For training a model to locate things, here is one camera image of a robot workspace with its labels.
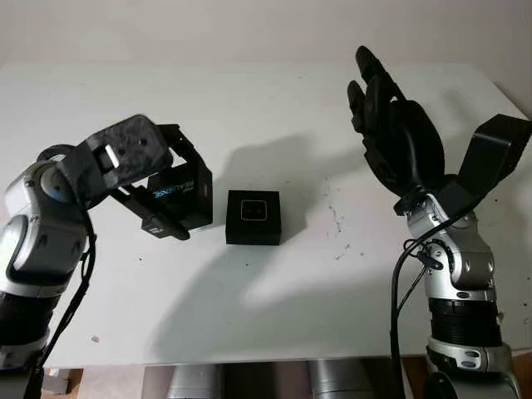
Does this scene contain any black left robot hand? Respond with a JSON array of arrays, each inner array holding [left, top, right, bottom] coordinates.
[[110, 122, 214, 242]]

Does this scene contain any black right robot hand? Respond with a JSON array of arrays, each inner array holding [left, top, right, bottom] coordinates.
[[347, 45, 446, 205]]

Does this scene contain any black RealSense box lid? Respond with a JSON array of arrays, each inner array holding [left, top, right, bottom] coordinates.
[[140, 155, 214, 240]]

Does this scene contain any small silver depth camera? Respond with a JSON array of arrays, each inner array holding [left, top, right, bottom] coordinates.
[[239, 199, 268, 221]]

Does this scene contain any grey robot leg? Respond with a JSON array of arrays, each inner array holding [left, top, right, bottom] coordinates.
[[170, 364, 217, 399], [309, 359, 369, 399]]

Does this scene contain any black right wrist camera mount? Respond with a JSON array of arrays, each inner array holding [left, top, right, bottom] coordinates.
[[427, 114, 532, 217]]

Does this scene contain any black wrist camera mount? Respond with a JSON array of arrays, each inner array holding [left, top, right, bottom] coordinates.
[[62, 115, 174, 209], [427, 114, 532, 217]]

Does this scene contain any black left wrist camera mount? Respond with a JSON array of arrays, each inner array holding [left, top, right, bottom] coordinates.
[[62, 115, 174, 209]]

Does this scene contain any black camera box base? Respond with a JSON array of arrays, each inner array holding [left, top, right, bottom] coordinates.
[[224, 190, 283, 246]]

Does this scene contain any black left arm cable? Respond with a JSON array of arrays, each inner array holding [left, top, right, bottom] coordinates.
[[22, 207, 99, 399]]

